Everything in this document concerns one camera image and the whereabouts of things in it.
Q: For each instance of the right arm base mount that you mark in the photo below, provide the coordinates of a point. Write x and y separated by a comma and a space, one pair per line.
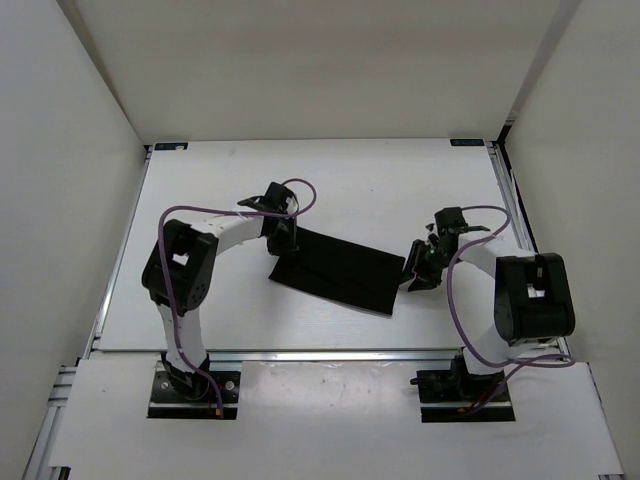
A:
456, 396

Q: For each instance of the blue table label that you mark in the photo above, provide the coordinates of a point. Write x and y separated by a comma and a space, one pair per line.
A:
171, 146
463, 142

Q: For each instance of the aluminium frame rail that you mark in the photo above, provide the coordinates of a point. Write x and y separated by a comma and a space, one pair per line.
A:
521, 232
37, 466

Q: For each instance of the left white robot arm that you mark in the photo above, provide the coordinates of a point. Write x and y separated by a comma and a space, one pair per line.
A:
178, 273

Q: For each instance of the right aluminium frame rail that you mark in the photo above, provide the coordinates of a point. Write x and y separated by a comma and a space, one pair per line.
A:
521, 232

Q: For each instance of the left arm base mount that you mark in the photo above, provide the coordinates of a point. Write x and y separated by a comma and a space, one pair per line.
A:
167, 401

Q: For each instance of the black skirt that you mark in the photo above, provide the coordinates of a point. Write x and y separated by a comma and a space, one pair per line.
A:
337, 270

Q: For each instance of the right blue table label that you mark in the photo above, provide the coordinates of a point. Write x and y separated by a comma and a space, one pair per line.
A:
463, 142

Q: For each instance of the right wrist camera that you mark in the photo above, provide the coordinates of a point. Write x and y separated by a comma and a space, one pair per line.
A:
432, 237

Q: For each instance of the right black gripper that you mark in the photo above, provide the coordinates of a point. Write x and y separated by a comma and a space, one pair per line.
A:
414, 259

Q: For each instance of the left blue table label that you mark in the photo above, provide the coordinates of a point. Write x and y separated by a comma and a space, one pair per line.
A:
171, 146

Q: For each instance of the left aluminium frame rail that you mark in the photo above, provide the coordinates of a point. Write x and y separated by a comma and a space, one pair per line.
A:
37, 466

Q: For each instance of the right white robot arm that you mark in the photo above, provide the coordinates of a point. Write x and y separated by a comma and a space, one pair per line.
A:
532, 300

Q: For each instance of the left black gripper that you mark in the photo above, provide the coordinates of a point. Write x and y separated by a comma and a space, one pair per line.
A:
288, 246

